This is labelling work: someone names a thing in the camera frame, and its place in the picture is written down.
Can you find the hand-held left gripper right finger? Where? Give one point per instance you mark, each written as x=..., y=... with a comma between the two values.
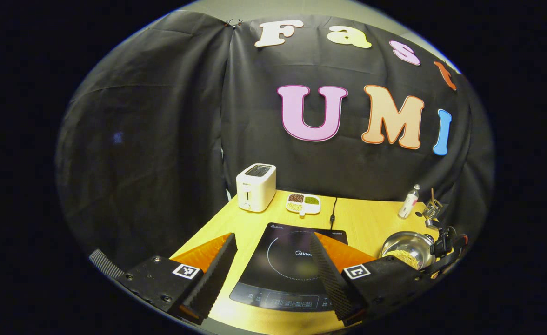
x=335, y=287

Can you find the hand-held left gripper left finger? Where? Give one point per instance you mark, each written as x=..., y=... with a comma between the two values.
x=212, y=287

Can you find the black induction cooktop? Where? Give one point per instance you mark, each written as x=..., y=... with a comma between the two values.
x=287, y=260

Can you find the small white bottle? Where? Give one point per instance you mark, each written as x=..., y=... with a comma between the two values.
x=408, y=204

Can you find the white divided dish of beans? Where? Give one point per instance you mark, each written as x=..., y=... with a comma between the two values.
x=303, y=204

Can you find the white toaster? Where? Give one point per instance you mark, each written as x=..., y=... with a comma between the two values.
x=255, y=190

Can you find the black backdrop cloth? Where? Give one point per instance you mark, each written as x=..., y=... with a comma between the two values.
x=152, y=130

